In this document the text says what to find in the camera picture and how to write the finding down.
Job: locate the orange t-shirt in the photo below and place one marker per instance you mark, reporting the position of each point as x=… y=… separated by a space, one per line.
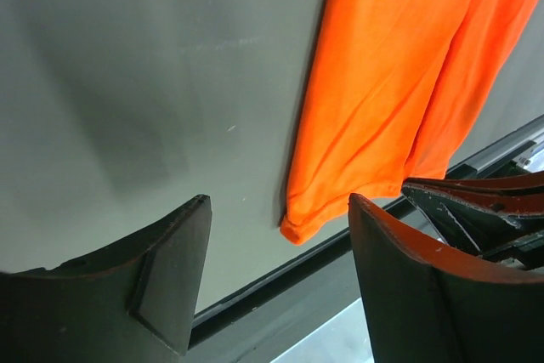
x=394 y=89

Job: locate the aluminium table frame rail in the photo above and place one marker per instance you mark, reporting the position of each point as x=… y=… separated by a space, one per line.
x=308 y=310

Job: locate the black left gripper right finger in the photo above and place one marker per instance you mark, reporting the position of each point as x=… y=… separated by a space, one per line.
x=425 y=301

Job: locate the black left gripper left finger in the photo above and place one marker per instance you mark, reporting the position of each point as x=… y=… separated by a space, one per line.
x=133 y=300

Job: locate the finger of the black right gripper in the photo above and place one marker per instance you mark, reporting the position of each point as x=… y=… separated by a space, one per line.
x=520 y=195
x=513 y=241

